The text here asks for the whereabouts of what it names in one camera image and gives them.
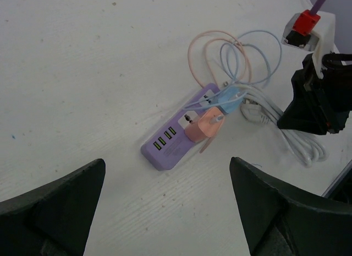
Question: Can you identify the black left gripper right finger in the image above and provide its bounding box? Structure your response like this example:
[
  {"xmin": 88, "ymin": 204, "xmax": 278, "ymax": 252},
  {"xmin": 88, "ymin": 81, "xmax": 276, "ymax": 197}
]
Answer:
[{"xmin": 229, "ymin": 157, "xmax": 351, "ymax": 255}]

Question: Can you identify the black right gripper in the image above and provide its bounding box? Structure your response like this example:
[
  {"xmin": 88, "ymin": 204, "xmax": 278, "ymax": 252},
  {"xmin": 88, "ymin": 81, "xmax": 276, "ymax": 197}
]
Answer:
[{"xmin": 277, "ymin": 53, "xmax": 351, "ymax": 135}]

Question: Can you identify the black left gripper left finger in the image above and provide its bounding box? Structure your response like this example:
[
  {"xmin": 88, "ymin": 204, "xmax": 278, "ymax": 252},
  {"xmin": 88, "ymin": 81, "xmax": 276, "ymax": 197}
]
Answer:
[{"xmin": 1, "ymin": 159, "xmax": 106, "ymax": 255}]

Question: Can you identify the blue charger plug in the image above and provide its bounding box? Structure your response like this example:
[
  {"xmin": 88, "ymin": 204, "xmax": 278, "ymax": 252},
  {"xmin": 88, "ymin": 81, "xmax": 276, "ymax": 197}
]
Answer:
[{"xmin": 210, "ymin": 86, "xmax": 246, "ymax": 115}]

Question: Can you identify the pink charger plug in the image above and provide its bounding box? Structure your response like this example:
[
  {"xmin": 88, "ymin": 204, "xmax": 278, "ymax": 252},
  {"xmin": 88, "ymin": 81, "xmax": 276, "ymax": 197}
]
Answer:
[{"xmin": 185, "ymin": 107, "xmax": 225, "ymax": 143}]

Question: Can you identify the purple power strip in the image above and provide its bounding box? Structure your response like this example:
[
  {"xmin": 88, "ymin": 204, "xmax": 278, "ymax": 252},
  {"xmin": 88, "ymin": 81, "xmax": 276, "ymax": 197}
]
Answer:
[{"xmin": 140, "ymin": 83, "xmax": 221, "ymax": 172}]

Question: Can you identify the white purple-strip cord bundle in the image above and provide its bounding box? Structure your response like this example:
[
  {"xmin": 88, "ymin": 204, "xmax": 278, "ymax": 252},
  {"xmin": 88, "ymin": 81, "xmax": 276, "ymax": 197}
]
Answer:
[{"xmin": 239, "ymin": 85, "xmax": 329, "ymax": 168}]

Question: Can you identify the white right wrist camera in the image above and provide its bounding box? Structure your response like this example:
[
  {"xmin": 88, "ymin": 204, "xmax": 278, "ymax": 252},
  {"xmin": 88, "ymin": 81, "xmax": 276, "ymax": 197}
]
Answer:
[{"xmin": 282, "ymin": 9, "xmax": 336, "ymax": 79}]

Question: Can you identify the light blue usb cable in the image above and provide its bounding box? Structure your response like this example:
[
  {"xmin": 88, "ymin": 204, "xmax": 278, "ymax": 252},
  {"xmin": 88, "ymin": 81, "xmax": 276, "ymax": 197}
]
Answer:
[{"xmin": 181, "ymin": 29, "xmax": 283, "ymax": 111}]

